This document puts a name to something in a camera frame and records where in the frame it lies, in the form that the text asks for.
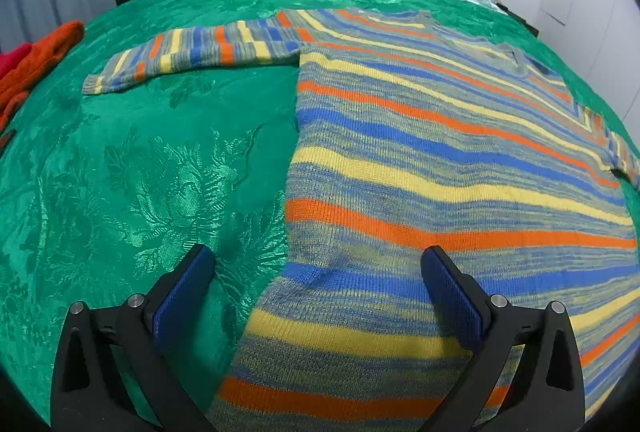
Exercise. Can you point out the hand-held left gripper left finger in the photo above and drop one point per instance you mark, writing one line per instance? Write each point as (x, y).
(182, 297)

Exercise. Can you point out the green floral bedspread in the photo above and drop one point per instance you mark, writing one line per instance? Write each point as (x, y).
(130, 182)

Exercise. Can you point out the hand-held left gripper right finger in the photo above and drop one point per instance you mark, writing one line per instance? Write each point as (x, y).
(452, 297)

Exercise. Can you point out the red cloth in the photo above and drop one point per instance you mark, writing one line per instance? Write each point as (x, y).
(11, 59)

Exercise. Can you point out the striped knit sweater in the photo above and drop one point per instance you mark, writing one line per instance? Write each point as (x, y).
(430, 192)

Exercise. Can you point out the orange cloth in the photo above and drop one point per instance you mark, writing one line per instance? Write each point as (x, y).
(35, 62)

